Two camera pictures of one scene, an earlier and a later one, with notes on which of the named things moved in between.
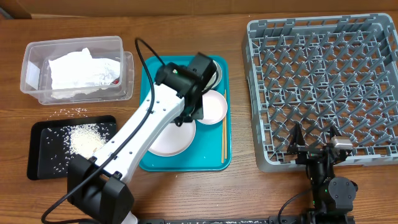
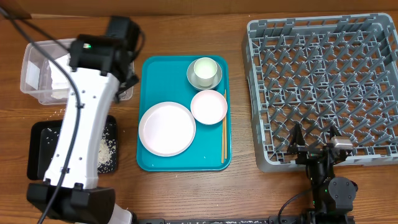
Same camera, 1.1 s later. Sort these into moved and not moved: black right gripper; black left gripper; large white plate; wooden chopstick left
Moved: black left gripper
Not moved: large white plate; black right gripper; wooden chopstick left
